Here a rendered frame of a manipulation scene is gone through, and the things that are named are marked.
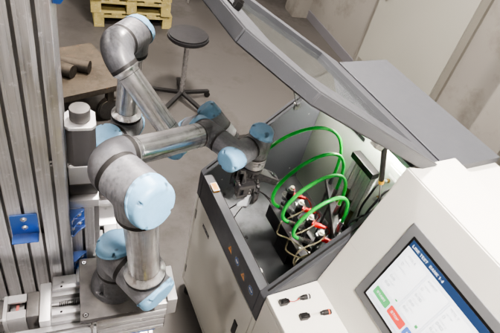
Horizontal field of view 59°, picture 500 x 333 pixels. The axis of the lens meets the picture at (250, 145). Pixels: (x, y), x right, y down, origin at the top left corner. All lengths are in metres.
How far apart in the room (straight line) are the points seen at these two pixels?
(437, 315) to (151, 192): 0.91
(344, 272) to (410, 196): 0.39
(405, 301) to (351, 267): 0.23
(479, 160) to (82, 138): 1.35
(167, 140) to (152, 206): 0.27
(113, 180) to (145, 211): 0.10
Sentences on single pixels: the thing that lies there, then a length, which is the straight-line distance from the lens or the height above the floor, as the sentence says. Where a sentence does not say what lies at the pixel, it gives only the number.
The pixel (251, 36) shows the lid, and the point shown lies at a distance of 0.97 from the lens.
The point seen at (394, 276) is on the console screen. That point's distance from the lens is 1.52.
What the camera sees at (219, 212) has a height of 0.93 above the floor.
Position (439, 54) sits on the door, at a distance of 4.31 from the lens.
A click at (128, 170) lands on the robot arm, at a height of 1.68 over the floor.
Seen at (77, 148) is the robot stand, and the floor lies 1.45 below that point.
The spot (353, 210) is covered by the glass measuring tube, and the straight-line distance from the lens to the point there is 1.96.
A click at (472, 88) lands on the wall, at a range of 4.10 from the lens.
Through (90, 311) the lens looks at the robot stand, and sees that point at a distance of 1.52.
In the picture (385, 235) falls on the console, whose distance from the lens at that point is 1.53.
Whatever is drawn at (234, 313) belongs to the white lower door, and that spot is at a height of 0.62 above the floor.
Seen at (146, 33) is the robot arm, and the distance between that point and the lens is 1.59.
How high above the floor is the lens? 2.37
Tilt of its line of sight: 39 degrees down
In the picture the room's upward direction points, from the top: 15 degrees clockwise
